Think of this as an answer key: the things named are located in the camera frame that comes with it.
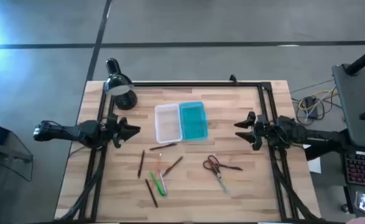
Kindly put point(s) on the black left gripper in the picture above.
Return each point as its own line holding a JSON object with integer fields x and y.
{"x": 113, "y": 130}

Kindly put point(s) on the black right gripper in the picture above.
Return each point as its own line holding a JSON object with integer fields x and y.
{"x": 260, "y": 132}

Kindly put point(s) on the brown pencil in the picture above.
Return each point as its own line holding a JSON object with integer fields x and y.
{"x": 141, "y": 163}
{"x": 163, "y": 146}
{"x": 151, "y": 193}
{"x": 173, "y": 165}

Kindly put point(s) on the translucent white box base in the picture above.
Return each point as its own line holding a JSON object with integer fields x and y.
{"x": 168, "y": 124}

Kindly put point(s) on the orange pencil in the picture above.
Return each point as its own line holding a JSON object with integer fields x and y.
{"x": 159, "y": 161}

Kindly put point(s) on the translucent blue box lid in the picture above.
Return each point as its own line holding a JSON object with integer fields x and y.
{"x": 193, "y": 121}

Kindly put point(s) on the green pen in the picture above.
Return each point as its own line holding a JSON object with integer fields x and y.
{"x": 156, "y": 184}

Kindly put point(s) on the clear purple pen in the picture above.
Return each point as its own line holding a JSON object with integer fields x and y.
{"x": 163, "y": 186}

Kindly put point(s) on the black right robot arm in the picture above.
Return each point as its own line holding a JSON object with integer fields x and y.
{"x": 319, "y": 137}

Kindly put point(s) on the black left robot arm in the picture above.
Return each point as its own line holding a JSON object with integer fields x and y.
{"x": 76, "y": 132}

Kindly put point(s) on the black desk lamp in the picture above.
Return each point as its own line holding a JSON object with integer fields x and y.
{"x": 117, "y": 82}

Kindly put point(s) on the small black clamp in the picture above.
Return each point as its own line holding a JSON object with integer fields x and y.
{"x": 232, "y": 79}

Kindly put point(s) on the black power adapter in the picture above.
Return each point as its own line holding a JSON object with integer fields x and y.
{"x": 311, "y": 107}

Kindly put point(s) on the white paper sheet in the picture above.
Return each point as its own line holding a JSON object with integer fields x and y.
{"x": 315, "y": 165}

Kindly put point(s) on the black side desk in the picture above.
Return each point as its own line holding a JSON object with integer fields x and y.
{"x": 356, "y": 102}

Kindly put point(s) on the backlit black keyboard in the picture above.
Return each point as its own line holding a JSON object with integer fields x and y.
{"x": 364, "y": 169}

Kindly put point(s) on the black stand pole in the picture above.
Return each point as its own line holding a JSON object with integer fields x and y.
{"x": 364, "y": 59}

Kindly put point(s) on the black aluminium table frame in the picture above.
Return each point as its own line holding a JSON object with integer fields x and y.
{"x": 185, "y": 84}

